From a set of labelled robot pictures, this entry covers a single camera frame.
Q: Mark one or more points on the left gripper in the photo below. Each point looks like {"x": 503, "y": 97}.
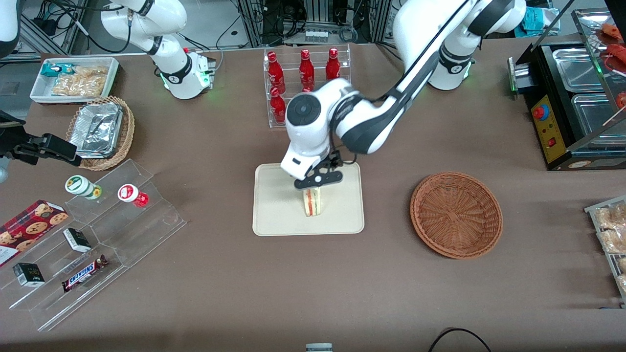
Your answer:
{"x": 334, "y": 160}

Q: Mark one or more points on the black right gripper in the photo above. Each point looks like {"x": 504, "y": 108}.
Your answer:
{"x": 30, "y": 147}

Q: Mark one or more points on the sandwich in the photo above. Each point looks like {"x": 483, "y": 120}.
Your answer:
{"x": 313, "y": 204}

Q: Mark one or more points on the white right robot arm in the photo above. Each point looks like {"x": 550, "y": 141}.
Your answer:
{"x": 178, "y": 73}

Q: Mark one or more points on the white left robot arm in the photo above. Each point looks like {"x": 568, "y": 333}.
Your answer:
{"x": 425, "y": 44}

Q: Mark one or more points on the cream plastic tray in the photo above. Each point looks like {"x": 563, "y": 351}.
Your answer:
{"x": 342, "y": 215}

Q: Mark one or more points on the small oval wicker basket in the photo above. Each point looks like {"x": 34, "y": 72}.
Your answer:
{"x": 126, "y": 132}

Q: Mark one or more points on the round brown wicker basket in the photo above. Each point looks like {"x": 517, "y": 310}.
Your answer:
{"x": 457, "y": 215}

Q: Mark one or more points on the grey pastry tray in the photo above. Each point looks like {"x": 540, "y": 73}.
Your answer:
{"x": 594, "y": 215}

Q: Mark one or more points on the stacked foil containers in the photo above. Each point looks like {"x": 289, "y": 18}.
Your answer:
{"x": 95, "y": 129}

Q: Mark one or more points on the green lid cup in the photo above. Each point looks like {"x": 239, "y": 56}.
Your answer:
{"x": 80, "y": 186}

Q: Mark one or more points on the clear acrylic bottle rack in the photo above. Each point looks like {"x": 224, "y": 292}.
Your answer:
{"x": 293, "y": 105}

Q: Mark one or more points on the white rectangular snack bin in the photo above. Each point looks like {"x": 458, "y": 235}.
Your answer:
{"x": 39, "y": 88}

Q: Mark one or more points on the bagged crackers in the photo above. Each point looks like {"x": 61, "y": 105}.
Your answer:
{"x": 83, "y": 82}

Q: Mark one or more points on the teal snack packet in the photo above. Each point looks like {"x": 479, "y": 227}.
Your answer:
{"x": 56, "y": 70}

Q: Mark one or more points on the red cookie box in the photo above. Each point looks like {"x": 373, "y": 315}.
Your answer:
{"x": 29, "y": 225}

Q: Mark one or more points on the red lid cup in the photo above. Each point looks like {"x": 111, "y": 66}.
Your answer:
{"x": 129, "y": 193}

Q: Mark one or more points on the small black box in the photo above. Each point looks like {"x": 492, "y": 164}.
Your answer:
{"x": 28, "y": 274}
{"x": 77, "y": 239}

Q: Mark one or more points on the clear acrylic step display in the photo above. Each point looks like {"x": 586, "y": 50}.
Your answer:
{"x": 142, "y": 230}

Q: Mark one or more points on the Snickers chocolate bar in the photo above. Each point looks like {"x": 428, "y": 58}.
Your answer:
{"x": 83, "y": 274}

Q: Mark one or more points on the white power strip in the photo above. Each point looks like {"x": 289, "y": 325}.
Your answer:
{"x": 316, "y": 35}

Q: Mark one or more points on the small grey device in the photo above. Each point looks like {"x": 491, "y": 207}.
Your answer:
{"x": 319, "y": 347}

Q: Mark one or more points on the black food warmer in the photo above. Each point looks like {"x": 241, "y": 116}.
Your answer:
{"x": 547, "y": 132}

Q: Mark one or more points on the teal plastic bag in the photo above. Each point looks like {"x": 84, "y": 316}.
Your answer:
{"x": 535, "y": 22}

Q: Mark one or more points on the steel food pan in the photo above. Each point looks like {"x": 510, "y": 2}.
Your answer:
{"x": 594, "y": 115}
{"x": 579, "y": 68}

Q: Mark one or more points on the bagged pastry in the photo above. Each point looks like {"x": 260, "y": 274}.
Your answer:
{"x": 611, "y": 217}
{"x": 614, "y": 242}

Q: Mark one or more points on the red food piece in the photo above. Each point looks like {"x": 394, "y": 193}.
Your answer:
{"x": 614, "y": 32}
{"x": 617, "y": 53}

